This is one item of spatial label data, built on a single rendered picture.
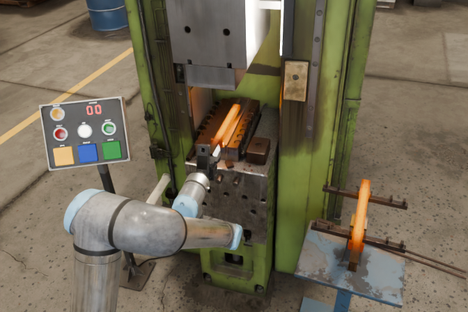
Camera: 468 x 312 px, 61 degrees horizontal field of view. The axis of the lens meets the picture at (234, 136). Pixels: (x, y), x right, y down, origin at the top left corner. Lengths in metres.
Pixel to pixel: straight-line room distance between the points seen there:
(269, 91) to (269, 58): 0.18
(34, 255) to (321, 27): 2.23
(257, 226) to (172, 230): 1.02
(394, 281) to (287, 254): 0.80
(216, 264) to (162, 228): 1.42
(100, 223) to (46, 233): 2.07
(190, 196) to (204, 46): 0.55
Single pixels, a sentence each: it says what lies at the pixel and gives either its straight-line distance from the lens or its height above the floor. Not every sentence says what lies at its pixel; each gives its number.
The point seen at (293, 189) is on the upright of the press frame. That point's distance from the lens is 1.97.
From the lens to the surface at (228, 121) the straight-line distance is 1.77.
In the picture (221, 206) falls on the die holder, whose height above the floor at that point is 0.68.
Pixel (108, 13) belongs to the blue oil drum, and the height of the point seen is 0.25.
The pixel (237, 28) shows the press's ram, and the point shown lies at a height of 1.52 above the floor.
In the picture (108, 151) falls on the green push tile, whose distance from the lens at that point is 1.77.
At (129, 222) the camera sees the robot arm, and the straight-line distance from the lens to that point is 0.91.
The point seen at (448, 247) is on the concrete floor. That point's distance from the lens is 2.86.
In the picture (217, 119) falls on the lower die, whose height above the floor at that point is 0.98.
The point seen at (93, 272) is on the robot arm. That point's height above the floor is 1.25.
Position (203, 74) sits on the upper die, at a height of 1.33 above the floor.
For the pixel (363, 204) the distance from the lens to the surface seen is 1.55.
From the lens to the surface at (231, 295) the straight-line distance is 2.39.
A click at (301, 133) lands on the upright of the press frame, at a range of 1.76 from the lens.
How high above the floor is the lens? 2.01
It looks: 35 degrees down
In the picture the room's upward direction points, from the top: 3 degrees counter-clockwise
